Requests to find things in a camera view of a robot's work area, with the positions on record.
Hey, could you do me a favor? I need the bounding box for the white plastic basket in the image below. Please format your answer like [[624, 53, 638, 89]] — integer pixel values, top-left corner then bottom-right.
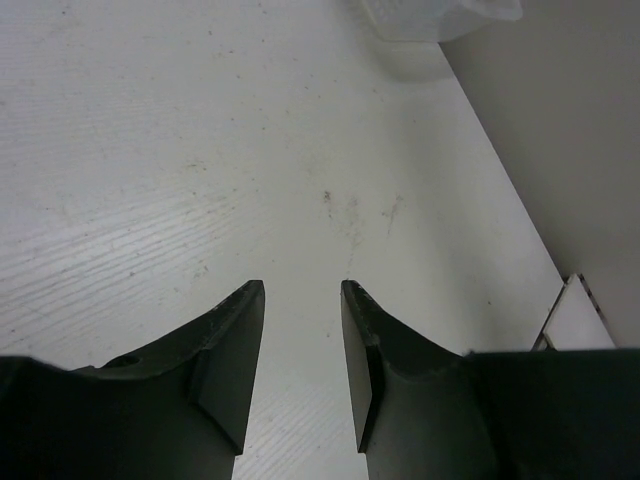
[[349, 0, 524, 81]]

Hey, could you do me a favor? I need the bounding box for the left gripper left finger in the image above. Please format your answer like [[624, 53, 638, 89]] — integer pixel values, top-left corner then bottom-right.
[[1, 280, 264, 479]]

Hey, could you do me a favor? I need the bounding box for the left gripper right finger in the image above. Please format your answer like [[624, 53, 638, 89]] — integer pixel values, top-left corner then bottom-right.
[[341, 280, 639, 479]]

